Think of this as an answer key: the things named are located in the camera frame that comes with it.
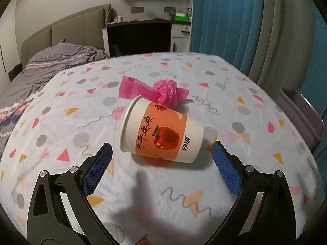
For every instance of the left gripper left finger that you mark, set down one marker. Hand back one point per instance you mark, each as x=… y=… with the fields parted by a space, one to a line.
x=48 y=222

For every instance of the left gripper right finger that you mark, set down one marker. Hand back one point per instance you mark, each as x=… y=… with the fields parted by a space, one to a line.
x=275 y=219

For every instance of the orange apple paper cup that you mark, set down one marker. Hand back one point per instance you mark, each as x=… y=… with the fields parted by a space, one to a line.
x=156 y=131

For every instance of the pink knotted plastic bag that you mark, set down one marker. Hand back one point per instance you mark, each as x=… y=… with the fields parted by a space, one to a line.
x=163 y=92

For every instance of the grey plastic trash bin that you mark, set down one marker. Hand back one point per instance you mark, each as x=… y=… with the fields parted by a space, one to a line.
x=303 y=116

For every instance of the patterned white table cloth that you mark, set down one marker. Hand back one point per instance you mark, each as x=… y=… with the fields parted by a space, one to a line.
x=169 y=189

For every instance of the grey striped duvet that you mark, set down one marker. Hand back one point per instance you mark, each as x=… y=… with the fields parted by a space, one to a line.
x=40 y=69

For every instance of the black bedside table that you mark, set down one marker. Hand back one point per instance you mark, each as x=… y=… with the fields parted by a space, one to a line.
x=15 y=71

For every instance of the grey curtain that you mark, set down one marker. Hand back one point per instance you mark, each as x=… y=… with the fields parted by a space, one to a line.
x=285 y=45

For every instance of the grey upholstered headboard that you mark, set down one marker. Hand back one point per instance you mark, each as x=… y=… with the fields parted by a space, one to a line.
x=81 y=28

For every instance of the dark desk with drawers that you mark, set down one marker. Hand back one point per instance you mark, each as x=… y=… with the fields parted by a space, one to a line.
x=145 y=37

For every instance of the blue curtain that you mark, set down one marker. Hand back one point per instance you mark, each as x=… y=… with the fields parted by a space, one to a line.
x=230 y=29

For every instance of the green box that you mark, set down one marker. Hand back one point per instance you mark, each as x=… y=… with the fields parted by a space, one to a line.
x=180 y=17

